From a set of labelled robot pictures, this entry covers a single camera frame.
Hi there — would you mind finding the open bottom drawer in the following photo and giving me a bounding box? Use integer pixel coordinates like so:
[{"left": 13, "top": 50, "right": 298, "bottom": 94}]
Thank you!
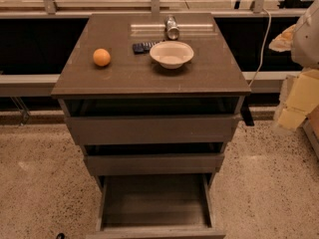
[{"left": 86, "top": 174, "right": 225, "bottom": 239}]

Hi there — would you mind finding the cardboard box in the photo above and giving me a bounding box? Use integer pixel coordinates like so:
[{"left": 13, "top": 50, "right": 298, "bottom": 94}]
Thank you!
[{"left": 303, "top": 106, "right": 319, "bottom": 158}]

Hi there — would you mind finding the dark brown drawer cabinet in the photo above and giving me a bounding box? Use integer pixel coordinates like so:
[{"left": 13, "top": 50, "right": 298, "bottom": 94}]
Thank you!
[{"left": 50, "top": 12, "right": 252, "bottom": 239}]

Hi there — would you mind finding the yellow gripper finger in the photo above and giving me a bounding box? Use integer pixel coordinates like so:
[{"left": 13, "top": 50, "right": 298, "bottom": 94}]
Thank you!
[
  {"left": 268, "top": 25, "right": 295, "bottom": 52},
  {"left": 274, "top": 69, "right": 319, "bottom": 131}
]

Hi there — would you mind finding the top drawer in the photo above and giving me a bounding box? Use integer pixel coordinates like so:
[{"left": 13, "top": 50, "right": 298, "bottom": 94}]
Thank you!
[{"left": 58, "top": 95, "right": 243, "bottom": 145}]

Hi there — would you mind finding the middle drawer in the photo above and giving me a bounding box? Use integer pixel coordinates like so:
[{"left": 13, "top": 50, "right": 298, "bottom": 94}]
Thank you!
[{"left": 84, "top": 142, "right": 224, "bottom": 176}]

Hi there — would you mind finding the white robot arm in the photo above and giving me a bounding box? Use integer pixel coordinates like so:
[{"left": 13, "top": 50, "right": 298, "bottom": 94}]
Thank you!
[{"left": 269, "top": 0, "right": 319, "bottom": 130}]

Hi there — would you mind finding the dark blue snack packet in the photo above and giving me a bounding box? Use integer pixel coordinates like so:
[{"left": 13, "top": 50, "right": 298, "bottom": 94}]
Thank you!
[{"left": 132, "top": 42, "right": 156, "bottom": 55}]

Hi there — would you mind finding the white bowl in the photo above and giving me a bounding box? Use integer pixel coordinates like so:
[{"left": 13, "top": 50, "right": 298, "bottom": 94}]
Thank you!
[{"left": 150, "top": 41, "right": 194, "bottom": 69}]

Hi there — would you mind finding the white cable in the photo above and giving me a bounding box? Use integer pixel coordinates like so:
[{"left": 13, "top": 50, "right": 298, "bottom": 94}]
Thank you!
[{"left": 247, "top": 7, "right": 272, "bottom": 88}]

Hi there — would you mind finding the silver soda can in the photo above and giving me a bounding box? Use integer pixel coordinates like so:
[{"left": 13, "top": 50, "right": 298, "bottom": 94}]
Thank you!
[{"left": 164, "top": 15, "right": 179, "bottom": 40}]

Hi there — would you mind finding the orange fruit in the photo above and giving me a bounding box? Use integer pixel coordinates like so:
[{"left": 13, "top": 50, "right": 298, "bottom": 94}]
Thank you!
[{"left": 93, "top": 49, "right": 111, "bottom": 67}]

